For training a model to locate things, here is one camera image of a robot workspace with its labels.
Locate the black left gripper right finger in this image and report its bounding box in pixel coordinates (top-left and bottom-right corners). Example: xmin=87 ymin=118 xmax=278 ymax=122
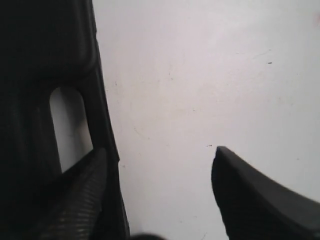
xmin=211 ymin=146 xmax=320 ymax=240

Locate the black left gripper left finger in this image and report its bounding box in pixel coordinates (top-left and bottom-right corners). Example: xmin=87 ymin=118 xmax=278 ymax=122
xmin=37 ymin=148 xmax=107 ymax=240

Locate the black plastic tool case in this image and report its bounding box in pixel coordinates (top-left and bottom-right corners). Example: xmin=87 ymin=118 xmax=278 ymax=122
xmin=0 ymin=0 xmax=130 ymax=240

